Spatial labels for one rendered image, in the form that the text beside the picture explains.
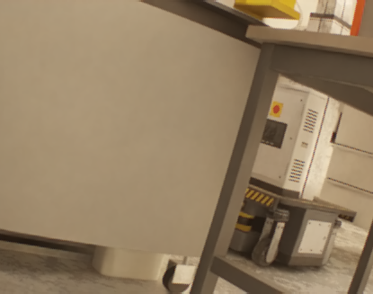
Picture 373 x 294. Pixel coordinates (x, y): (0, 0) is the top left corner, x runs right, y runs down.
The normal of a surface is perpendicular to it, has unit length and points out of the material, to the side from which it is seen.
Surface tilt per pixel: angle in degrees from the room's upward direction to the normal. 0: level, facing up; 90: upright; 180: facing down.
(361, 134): 90
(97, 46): 90
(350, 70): 90
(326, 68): 90
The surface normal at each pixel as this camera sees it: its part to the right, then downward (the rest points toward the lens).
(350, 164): -0.78, -0.19
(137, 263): 0.55, 0.21
